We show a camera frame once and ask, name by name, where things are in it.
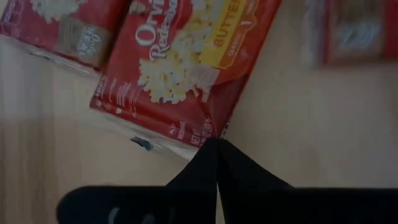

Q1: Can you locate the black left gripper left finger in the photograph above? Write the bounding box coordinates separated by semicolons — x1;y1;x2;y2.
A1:
57;139;218;224

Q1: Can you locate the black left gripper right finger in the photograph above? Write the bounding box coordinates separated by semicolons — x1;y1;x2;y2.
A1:
217;139;398;224

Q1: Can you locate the red Orville popcorn bag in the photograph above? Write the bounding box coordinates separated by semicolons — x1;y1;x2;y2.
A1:
303;0;398;69
0;0;131;77
89;0;283;160

